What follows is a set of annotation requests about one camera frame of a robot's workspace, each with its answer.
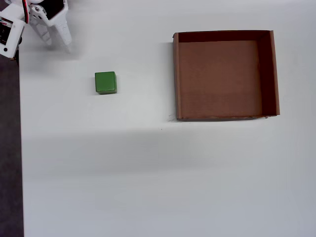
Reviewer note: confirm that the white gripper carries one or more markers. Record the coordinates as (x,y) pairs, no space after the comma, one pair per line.
(58,27)

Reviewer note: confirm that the green cube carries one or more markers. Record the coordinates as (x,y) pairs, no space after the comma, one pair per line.
(105,82)

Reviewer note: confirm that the brown cardboard box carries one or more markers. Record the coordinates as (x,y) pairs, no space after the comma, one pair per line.
(219,79)

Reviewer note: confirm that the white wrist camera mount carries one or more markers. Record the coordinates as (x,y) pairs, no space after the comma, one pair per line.
(13,34)

